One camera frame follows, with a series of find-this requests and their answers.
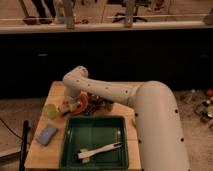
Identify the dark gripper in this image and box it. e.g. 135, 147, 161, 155
85, 95, 114, 116

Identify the red orange bowl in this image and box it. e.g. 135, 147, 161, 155
71, 94, 88, 115

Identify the tan eraser block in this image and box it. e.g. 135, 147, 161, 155
59, 98, 79, 114

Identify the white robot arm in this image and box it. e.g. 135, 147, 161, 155
62, 66, 191, 171

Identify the green plastic tray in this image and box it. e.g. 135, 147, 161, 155
59, 116, 129, 171

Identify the yellow green cup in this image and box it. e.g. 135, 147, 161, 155
43, 104, 58, 119

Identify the white plastic fork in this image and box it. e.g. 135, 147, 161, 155
77, 142, 122, 159

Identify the blue sponge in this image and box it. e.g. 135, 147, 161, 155
37, 124, 58, 146

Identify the black pole stand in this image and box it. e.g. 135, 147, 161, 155
19, 120, 30, 171

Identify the wooden table board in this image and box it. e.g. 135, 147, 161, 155
24, 81, 148, 171

